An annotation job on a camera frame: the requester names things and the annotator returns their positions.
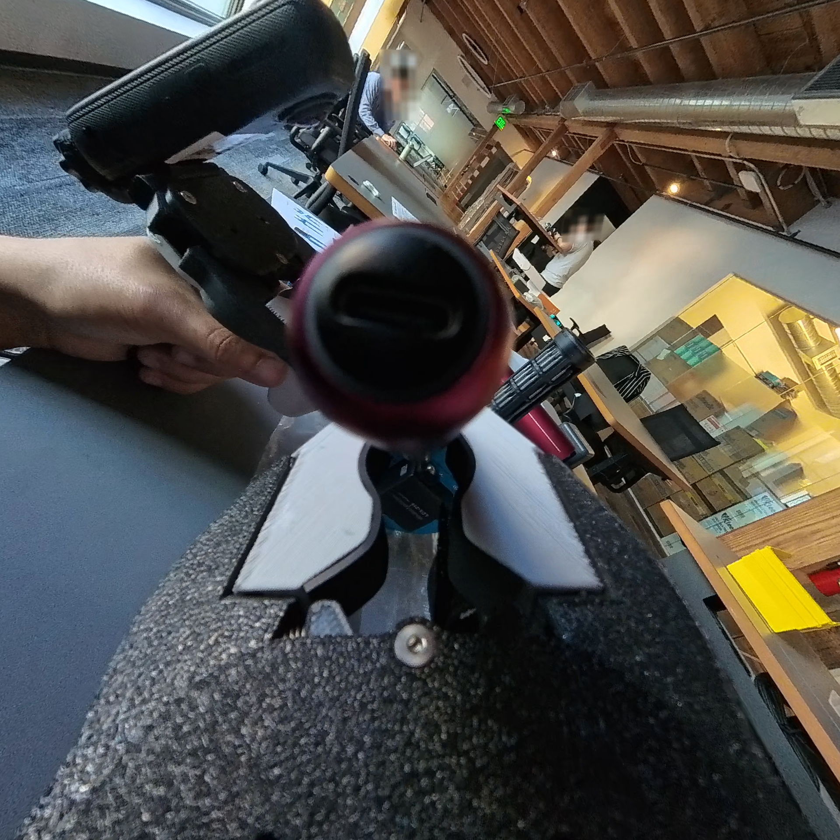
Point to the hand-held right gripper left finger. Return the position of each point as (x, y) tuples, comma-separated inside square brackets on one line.
[(308, 518)]

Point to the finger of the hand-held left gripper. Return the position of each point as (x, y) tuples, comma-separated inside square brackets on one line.
[(281, 312), (289, 397)]

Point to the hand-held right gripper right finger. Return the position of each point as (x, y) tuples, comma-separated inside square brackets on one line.
[(525, 525)]

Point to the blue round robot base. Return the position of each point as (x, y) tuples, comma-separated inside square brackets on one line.
[(410, 499)]

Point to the red electric screwdriver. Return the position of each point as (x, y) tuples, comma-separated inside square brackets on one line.
[(394, 328)]

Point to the person's left hand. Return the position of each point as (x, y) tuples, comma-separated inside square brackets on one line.
[(98, 295)]

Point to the grey power adapter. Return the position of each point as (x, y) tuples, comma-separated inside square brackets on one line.
[(576, 446)]

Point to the printed assembly instruction sheet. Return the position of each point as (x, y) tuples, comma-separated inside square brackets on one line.
[(305, 220)]

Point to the red cylindrical case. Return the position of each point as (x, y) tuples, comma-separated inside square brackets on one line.
[(541, 430)]

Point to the black screwdriver bit holder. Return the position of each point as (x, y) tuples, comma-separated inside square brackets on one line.
[(544, 374)]

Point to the printed paper sheet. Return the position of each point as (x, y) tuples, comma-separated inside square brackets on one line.
[(403, 210)]

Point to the black square-back office chair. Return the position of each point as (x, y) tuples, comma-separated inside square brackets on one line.
[(679, 433)]

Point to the striped jacket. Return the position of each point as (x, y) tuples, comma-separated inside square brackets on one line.
[(623, 374)]

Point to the wooden pillar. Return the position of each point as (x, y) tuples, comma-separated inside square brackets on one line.
[(781, 525)]

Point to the green exit sign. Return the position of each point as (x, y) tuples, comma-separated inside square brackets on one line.
[(508, 115)]

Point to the red fire extinguisher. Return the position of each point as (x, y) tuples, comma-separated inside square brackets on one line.
[(823, 579)]

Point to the metal duct pipe section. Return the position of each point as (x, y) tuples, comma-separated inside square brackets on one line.
[(810, 354)]

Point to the silver duct with vent grille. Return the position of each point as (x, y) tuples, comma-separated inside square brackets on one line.
[(689, 105)]

